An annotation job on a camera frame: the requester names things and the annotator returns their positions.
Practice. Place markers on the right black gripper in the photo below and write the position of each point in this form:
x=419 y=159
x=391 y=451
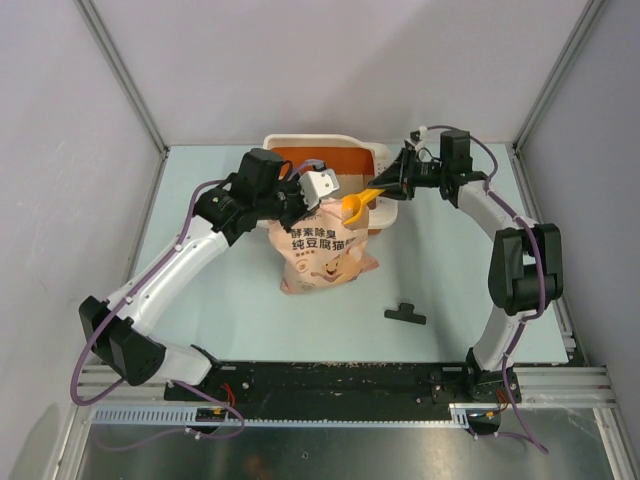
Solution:
x=399 y=179

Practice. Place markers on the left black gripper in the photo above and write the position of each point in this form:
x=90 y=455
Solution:
x=302 y=212

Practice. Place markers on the pink cat litter bag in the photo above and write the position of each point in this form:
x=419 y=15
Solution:
x=319 y=252

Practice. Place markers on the white orange litter box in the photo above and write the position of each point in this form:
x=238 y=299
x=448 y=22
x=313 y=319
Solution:
x=354 y=162

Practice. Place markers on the yellow plastic scoop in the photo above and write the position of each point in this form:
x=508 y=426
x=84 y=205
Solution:
x=354 y=205

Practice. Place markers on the black bag clip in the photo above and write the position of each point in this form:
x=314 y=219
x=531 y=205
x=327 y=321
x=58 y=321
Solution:
x=405 y=312

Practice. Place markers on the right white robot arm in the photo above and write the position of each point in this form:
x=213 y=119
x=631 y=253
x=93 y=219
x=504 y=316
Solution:
x=526 y=267

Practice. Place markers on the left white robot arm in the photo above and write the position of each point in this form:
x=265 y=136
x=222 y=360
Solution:
x=265 y=187

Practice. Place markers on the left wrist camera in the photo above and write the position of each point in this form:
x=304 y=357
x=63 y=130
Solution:
x=318 y=183

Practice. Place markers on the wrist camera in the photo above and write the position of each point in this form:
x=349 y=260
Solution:
x=318 y=183
x=418 y=138

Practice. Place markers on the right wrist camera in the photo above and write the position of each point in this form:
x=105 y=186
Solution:
x=418 y=138

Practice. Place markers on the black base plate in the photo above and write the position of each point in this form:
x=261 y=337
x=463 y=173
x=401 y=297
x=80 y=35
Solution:
x=355 y=391

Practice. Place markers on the aluminium frame rail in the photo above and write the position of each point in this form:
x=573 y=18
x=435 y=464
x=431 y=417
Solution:
x=544 y=387

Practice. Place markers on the grey cable duct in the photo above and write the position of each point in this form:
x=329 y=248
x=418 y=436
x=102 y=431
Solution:
x=164 y=415

